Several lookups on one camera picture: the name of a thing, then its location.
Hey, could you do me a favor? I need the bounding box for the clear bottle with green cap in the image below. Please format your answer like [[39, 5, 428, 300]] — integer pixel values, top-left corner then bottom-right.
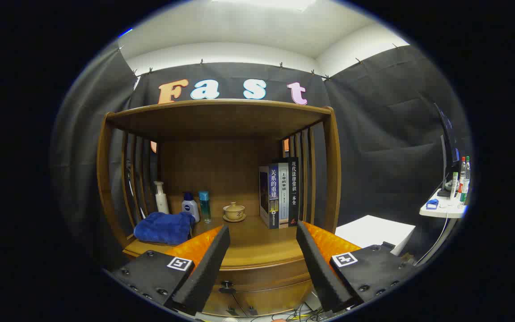
[[463, 156, 471, 204]]

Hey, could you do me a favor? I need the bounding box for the wooden cabinet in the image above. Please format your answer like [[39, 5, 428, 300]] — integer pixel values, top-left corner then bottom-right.
[[97, 99, 342, 318]]

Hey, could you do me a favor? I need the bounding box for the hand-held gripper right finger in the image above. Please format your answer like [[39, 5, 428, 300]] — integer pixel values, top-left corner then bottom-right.
[[296, 220, 419, 314]]

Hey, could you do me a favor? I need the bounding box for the white cable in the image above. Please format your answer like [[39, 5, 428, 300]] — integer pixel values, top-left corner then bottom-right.
[[414, 217, 450, 267]]

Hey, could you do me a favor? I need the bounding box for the white bottle with blue cap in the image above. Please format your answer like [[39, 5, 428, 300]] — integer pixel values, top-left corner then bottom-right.
[[182, 192, 200, 223]]

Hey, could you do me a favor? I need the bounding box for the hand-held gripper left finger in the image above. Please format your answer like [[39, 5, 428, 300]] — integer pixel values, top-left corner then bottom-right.
[[111, 225, 231, 316]]

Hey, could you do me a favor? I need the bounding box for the tan lidded teacup with saucer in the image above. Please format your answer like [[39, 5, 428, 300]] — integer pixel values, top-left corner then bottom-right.
[[222, 202, 247, 223]]

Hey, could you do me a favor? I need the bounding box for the blue spine book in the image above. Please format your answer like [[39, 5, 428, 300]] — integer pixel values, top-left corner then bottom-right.
[[259, 164, 280, 229]]

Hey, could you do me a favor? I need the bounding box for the teal clear bottle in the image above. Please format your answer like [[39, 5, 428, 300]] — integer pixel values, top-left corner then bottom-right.
[[198, 191, 212, 224]]

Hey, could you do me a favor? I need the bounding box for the white pump bottle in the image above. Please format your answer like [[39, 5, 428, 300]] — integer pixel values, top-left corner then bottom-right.
[[153, 181, 170, 215]]

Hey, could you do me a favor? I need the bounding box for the blue towel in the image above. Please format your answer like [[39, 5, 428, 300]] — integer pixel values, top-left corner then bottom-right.
[[133, 212, 195, 246]]

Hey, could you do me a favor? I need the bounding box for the wooden countertop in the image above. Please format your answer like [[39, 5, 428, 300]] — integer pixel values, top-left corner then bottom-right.
[[122, 214, 336, 270]]

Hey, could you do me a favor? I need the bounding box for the wooden drawer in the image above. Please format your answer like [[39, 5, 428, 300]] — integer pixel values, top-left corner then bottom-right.
[[213, 257, 316, 294]]

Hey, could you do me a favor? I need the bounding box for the tangle of floor cables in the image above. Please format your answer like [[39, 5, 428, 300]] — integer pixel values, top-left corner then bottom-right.
[[249, 302, 329, 322]]

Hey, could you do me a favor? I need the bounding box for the white side table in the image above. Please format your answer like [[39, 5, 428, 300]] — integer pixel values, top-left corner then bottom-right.
[[419, 188, 468, 219]]

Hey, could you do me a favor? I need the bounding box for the black spine book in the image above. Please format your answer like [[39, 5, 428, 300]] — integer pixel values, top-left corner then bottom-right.
[[287, 157, 300, 226]]

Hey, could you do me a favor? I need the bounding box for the pale spine book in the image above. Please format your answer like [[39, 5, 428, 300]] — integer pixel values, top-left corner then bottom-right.
[[278, 162, 290, 229]]

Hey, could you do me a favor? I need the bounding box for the white box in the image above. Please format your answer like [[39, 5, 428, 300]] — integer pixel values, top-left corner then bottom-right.
[[334, 215, 417, 256]]

